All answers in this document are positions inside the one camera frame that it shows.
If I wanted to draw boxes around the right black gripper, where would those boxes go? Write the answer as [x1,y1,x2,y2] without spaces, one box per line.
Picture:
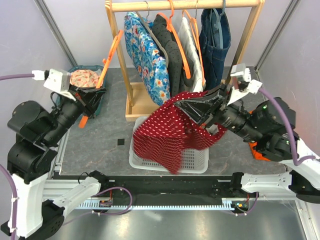
[173,82,263,143]

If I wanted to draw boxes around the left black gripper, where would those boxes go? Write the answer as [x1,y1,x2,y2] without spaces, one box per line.
[45,81,108,143]

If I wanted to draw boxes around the red polka dot skirt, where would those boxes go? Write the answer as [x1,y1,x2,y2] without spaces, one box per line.
[133,91,227,174]

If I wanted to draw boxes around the orange hanger of skirt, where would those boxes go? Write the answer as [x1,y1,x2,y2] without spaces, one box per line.
[78,29,125,129]

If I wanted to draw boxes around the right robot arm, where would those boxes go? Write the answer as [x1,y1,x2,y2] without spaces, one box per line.
[174,83,320,204]

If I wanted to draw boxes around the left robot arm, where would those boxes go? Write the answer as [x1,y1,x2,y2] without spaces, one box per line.
[0,86,110,240]

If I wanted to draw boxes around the blue-grey hanger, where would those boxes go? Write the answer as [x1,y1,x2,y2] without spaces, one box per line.
[211,0,226,49]

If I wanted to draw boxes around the orange hanger of white garment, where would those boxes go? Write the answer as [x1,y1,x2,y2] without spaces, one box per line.
[182,9,206,88]

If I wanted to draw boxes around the orange hanger of grey garment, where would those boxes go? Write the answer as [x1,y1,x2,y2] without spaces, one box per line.
[157,0,192,79]

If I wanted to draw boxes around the teal plastic bin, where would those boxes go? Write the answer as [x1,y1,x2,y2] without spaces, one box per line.
[52,65,107,116]

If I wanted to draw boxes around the pink floral cloth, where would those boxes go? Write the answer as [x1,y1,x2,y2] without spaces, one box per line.
[70,69,104,88]

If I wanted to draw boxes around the dark grey dotted garment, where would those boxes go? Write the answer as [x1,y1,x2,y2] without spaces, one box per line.
[152,15,192,97]

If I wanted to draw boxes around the wooden clothes rack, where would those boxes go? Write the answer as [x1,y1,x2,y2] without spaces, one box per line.
[104,0,265,122]

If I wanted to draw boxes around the white plastic basket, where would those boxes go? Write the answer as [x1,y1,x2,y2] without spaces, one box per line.
[128,115,210,175]

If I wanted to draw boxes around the small black square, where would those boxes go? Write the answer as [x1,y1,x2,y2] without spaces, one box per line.
[117,138,125,146]

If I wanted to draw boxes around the blue denim jeans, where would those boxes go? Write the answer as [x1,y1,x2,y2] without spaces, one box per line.
[199,8,231,91]

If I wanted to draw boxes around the blue floral garment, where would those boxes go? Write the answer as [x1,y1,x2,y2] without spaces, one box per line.
[124,11,171,106]

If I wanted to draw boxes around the orange folded cloth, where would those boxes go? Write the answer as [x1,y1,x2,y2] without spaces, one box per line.
[247,109,272,162]

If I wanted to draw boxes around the white garment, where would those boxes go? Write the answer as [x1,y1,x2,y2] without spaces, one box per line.
[178,16,206,92]

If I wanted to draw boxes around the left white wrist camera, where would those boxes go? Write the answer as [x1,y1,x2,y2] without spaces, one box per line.
[31,68,76,101]

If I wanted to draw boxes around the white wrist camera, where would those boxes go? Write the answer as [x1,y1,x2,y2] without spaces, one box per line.
[227,63,262,106]
[31,68,76,101]

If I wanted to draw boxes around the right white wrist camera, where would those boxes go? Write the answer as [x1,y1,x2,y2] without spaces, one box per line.
[227,63,262,106]

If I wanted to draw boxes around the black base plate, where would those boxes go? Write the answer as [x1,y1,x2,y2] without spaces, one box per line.
[94,175,247,205]

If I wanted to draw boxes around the white slotted cable duct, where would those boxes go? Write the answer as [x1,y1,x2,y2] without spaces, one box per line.
[75,198,249,211]

